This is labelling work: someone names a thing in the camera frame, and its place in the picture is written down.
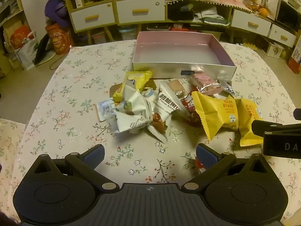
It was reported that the yellow-green wooden cabinet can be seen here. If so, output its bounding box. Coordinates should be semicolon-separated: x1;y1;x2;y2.
61;0;299;49

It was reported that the white pecan packet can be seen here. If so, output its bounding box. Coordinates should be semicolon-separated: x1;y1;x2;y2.
148;81;189;144

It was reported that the white drawer wooden handle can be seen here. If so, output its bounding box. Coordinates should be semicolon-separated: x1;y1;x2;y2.
230;9;272;37
268;24;297;48
116;0;166;24
70;3;116;31

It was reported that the small silver packet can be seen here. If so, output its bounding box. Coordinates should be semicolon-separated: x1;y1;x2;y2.
220;81;235;96

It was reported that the black bag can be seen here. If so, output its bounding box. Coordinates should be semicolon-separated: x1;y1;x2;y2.
167;3;195;21

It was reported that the white printed box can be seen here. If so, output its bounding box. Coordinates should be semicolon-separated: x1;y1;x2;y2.
267;43;284;58

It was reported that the black flat board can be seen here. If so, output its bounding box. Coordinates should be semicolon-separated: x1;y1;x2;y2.
32;36;50;65

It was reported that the purple plush toy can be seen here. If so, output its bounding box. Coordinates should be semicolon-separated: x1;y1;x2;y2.
44;0;71;29

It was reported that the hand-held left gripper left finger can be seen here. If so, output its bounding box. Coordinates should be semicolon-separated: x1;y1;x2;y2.
30;144;119;191

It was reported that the floral tablecloth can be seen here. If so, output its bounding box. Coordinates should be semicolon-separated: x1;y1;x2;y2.
0;39;301;226

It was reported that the orange printed bag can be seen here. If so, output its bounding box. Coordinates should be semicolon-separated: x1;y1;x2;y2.
45;24;74;56

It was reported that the white shopping bag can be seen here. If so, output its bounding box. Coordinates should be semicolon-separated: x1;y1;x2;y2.
14;32;39;70

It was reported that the small orange snack packet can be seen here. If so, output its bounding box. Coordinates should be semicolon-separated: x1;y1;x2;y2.
112;85;132;102

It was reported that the black appliance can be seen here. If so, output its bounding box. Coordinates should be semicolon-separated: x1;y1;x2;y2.
275;0;301;31

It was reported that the pink snack packet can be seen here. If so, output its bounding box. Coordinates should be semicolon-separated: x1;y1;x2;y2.
190;73;224;96

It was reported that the blue-lid storage bin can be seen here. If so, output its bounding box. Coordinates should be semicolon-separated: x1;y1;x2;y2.
118;27;138;41

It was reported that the orange-yellow snack packet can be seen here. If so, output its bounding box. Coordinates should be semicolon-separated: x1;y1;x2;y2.
238;99;264;147
192;91;242;141

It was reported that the yellow packet blue print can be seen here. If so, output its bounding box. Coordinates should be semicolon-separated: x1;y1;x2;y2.
126;71;153;93

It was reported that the clear cracker packet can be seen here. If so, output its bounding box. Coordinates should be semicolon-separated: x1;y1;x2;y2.
168;79;187;99

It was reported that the white packet blue label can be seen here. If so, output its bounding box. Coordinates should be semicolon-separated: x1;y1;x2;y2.
95;98;118;122

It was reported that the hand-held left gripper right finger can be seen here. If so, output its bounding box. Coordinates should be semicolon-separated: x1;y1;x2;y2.
183;143;273;191

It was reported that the silver box pink inside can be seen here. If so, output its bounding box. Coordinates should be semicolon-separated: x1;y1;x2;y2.
132;31;237;80

